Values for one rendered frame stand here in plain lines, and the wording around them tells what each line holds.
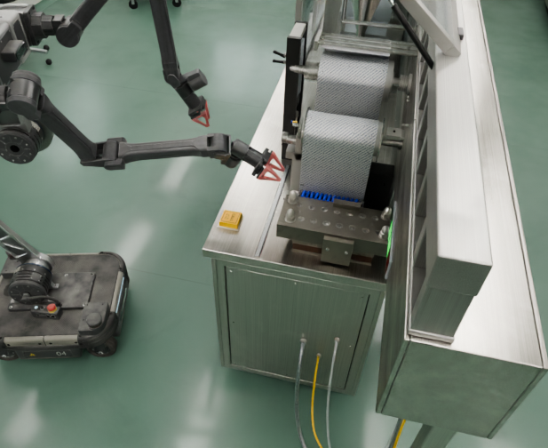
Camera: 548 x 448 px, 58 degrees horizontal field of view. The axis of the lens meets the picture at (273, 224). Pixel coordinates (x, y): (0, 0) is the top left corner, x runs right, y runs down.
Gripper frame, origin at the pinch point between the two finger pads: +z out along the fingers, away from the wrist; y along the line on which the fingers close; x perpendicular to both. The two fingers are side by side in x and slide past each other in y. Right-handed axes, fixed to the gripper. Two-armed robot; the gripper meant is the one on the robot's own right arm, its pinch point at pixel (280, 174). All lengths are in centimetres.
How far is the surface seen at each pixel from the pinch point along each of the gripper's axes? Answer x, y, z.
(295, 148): 7.1, -8.3, -0.1
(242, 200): -24.3, -3.4, -4.7
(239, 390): -101, 30, 43
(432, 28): 73, 12, 5
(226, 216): -23.1, 9.4, -7.9
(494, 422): 41, 81, 51
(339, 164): 16.4, -1.4, 14.2
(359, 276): -1.3, 23.0, 39.1
